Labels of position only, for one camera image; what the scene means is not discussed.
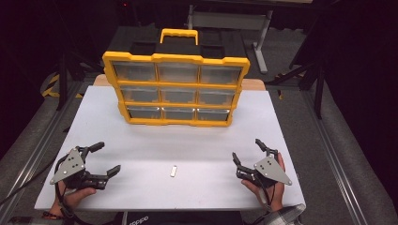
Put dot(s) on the grey metal table frame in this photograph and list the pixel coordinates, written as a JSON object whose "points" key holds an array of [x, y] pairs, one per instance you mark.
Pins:
{"points": [[230, 20]]}

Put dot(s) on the plaid shirt sleeve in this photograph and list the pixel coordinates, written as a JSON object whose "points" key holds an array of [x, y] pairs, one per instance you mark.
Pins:
{"points": [[286, 215]]}

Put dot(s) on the person's left hand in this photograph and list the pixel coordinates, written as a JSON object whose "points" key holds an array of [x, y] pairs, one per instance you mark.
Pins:
{"points": [[70, 197]]}

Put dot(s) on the person's right hand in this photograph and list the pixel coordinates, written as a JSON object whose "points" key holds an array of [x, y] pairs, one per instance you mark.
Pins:
{"points": [[277, 195]]}

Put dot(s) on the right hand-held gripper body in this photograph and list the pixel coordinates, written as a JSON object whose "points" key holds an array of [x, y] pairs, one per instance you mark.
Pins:
{"points": [[270, 170]]}

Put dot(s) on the small silver metal piece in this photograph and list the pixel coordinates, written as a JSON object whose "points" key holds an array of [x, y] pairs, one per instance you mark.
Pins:
{"points": [[174, 171]]}

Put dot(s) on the black metal stand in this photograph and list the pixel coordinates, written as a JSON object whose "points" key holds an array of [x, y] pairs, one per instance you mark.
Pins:
{"points": [[318, 93], [62, 81]]}

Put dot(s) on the aluminium floor rail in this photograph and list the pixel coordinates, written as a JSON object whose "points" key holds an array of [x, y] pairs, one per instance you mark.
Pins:
{"points": [[37, 150], [331, 150]]}

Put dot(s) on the clear plastic drawer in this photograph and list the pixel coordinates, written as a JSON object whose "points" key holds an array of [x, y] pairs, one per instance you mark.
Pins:
{"points": [[213, 114]]}

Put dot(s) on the yellow black organizer cabinet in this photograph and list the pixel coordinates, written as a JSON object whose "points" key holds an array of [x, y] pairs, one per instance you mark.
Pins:
{"points": [[175, 57]]}

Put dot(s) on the yellow black hazard tape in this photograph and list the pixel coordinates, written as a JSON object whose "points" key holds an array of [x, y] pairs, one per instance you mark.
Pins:
{"points": [[50, 87]]}

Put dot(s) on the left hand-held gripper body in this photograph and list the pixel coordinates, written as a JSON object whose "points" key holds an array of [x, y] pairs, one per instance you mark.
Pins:
{"points": [[72, 164]]}

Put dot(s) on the set of clear drawers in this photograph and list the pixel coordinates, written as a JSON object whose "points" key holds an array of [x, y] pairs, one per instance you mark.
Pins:
{"points": [[178, 73]]}

